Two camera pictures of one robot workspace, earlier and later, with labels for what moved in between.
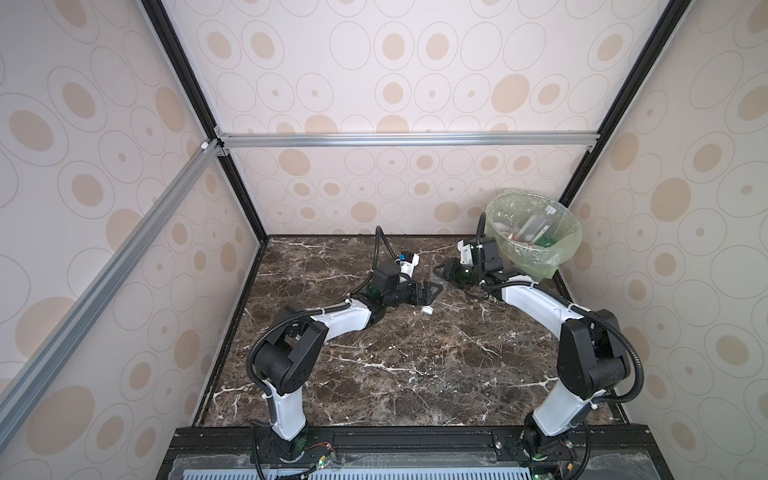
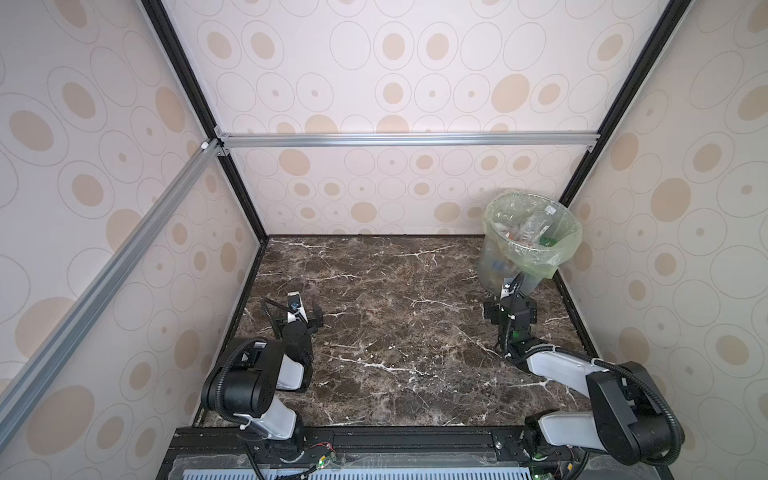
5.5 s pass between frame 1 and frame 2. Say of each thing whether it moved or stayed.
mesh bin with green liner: stayed
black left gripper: moved
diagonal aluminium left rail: stayed
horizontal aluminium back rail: stayed
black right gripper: moved
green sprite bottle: stayed
